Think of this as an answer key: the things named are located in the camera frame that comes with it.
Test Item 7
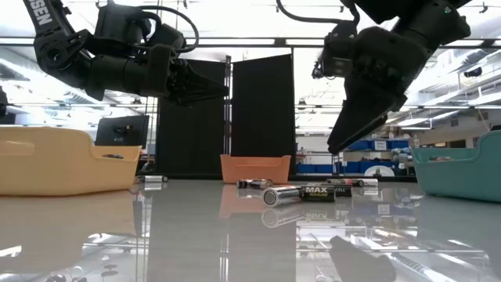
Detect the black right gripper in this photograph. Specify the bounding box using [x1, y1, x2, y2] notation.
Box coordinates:
[327, 25, 435, 154]

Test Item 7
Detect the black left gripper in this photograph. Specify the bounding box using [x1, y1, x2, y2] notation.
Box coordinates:
[124, 43, 230, 107]

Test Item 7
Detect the black Duracell battery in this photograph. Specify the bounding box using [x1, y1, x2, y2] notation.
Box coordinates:
[334, 183, 353, 198]

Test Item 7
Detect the black MAX alkaline battery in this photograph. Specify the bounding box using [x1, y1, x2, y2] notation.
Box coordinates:
[300, 184, 337, 204]

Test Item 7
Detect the small dark battery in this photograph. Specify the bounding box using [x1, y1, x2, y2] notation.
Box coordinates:
[236, 178, 274, 190]

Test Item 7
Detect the black partition screen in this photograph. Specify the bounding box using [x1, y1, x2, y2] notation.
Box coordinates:
[156, 53, 297, 177]

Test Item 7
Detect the black monitor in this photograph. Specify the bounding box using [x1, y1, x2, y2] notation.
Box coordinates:
[95, 114, 151, 148]

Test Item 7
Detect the orange plastic bin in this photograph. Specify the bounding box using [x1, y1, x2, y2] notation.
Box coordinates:
[219, 154, 293, 185]

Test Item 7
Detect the green plastic bin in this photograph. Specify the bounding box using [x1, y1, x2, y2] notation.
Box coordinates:
[410, 129, 501, 204]

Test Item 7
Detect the yellow plastic bin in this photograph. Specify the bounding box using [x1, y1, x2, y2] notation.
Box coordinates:
[0, 125, 142, 197]

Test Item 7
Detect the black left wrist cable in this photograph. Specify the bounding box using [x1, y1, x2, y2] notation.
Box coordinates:
[136, 5, 200, 54]

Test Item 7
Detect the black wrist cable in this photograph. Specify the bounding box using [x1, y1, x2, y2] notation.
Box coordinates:
[136, 5, 200, 54]
[276, 0, 361, 25]

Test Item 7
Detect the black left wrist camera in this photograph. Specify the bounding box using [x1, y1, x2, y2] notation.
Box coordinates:
[150, 23, 188, 54]

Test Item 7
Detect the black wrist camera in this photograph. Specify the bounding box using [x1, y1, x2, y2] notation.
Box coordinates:
[312, 21, 359, 79]
[150, 23, 188, 54]

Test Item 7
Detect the black overhead frame beam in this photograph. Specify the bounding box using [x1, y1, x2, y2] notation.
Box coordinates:
[0, 35, 501, 50]

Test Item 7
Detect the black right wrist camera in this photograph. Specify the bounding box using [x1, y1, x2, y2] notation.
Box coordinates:
[312, 21, 359, 79]

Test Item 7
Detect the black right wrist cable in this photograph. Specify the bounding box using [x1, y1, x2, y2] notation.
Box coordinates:
[276, 0, 361, 25]

